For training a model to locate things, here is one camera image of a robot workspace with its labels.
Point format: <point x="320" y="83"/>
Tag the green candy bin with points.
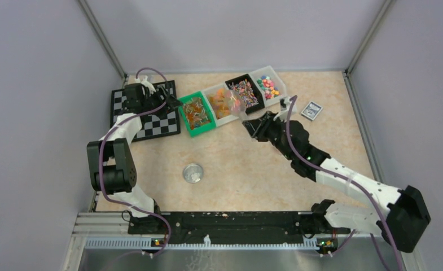
<point x="196" y="114"/>

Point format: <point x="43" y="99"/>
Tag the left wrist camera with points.
<point x="147" y="87"/>

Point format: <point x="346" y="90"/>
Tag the white cable duct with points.
<point x="146" y="243"/>

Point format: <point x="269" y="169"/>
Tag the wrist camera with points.
<point x="147" y="87"/>
<point x="285" y="104"/>

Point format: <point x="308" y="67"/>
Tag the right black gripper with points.
<point x="260" y="126"/>

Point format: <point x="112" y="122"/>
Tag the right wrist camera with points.
<point x="285" y="104"/>

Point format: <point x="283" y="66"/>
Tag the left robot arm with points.
<point x="111" y="164"/>

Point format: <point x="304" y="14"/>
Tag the black grey chessboard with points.
<point x="153" y="127"/>

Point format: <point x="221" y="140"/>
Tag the clear plastic scoop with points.
<point x="237" y="106"/>

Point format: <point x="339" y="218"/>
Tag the white bin colourful candies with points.
<point x="269" y="84"/>

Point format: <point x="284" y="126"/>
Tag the blue playing card box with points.
<point x="311" y="111"/>

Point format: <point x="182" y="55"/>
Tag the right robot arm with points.
<point x="400" y="216"/>

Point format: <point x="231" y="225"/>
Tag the black candy bin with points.
<point x="246" y="88"/>

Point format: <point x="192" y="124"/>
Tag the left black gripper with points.
<point x="172" y="103"/>

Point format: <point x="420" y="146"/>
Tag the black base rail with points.
<point x="233" y="228"/>

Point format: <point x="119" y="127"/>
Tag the white bin orange candies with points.
<point x="218" y="104"/>

